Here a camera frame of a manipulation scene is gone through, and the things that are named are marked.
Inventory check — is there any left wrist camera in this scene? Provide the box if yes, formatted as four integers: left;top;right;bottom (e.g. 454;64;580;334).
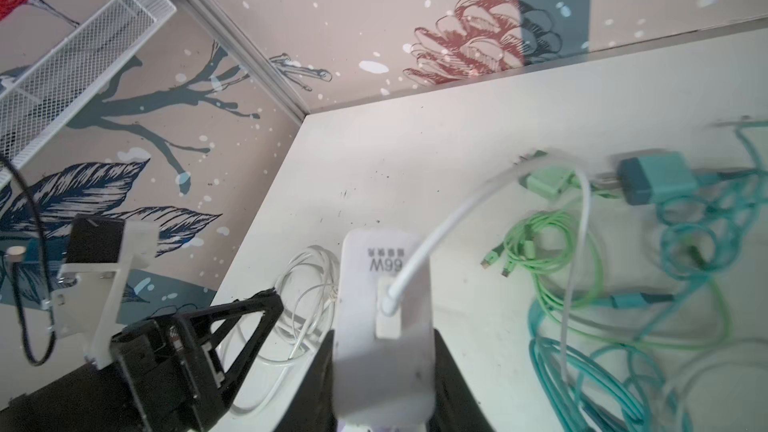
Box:
50;215;159;369

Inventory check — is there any light green charger adapter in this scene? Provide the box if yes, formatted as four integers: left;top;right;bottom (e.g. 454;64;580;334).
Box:
517;150;581;201

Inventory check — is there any purple strip white cable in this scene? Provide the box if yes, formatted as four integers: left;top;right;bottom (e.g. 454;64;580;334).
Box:
218;244;342;416

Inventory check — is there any white wire mesh shelf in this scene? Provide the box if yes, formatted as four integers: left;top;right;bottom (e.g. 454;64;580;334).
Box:
1;0;177;169

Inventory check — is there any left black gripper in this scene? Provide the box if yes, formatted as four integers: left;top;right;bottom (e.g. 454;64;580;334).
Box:
1;289;336;432

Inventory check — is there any green teal cable tangle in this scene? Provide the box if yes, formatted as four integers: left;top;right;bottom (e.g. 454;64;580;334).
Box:
479;119;768;432

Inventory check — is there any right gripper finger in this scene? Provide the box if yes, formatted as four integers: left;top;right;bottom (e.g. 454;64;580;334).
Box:
428;329;493;432

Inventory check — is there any white charger plug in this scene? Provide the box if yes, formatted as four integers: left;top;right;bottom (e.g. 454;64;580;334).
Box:
332;229;436;431

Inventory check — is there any teal charger adapter middle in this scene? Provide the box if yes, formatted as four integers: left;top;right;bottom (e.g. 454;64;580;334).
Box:
592;149;700;206

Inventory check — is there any white charger thin cable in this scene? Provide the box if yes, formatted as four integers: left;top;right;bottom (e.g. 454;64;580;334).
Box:
381;152;592;385

